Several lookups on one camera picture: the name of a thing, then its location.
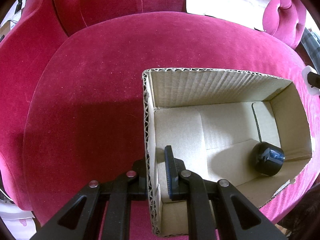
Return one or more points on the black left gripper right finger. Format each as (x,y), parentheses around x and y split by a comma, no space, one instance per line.
(215,210)

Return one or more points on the large white charger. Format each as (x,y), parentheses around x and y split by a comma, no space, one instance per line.
(312,80)

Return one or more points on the cardboard box in background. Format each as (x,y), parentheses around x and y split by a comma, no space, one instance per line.
(6,27)

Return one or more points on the white printed bag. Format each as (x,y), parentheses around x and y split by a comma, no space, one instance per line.
(19,222)

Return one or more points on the cardboard box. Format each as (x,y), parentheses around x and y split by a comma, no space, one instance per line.
(6,27)
(212,119)

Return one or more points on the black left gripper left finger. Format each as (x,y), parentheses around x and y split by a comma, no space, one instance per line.
(99,211)

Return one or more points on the red velvet sofa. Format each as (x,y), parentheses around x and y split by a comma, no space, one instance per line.
(71,88)

